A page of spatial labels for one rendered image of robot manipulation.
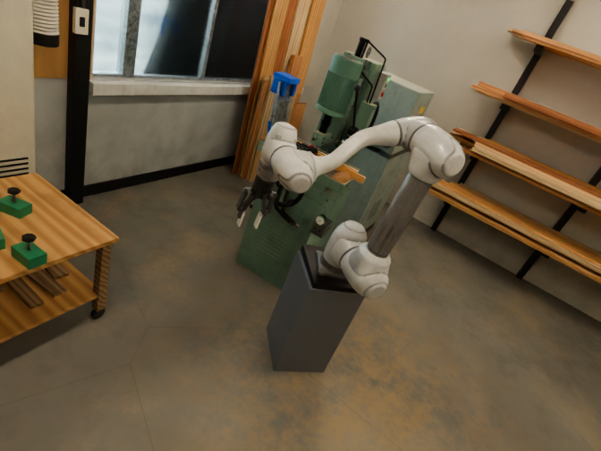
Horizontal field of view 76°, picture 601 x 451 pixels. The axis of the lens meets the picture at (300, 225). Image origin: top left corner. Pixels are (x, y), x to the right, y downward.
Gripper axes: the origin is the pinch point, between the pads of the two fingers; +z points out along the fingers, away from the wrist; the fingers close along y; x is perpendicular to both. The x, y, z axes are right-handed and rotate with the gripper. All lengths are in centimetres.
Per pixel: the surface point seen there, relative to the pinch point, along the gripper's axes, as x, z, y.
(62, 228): -39, 44, 64
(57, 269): -48, 77, 64
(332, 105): -73, -34, -58
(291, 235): -57, 48, -61
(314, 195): -55, 15, -62
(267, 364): 8, 89, -40
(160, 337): -16, 93, 14
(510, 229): -72, 25, -293
